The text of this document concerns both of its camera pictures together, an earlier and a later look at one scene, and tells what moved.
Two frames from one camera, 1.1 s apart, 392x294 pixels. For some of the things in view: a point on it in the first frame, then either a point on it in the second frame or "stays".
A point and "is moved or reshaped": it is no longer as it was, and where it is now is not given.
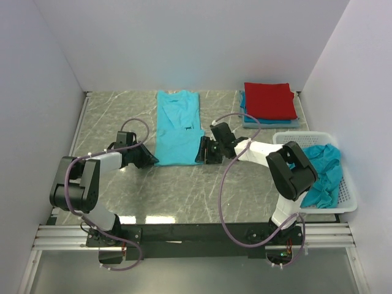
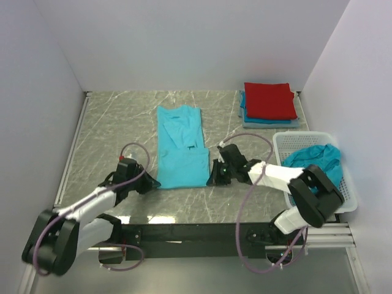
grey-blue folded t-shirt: x=294 y=124 stays
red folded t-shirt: x=268 y=100 stays
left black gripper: x=148 y=159 to x=149 y=183
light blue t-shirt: x=179 y=135 is moved or reshaped
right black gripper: x=205 y=143 to x=215 y=179
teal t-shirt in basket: x=326 y=159 stays
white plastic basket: x=347 y=199 stays
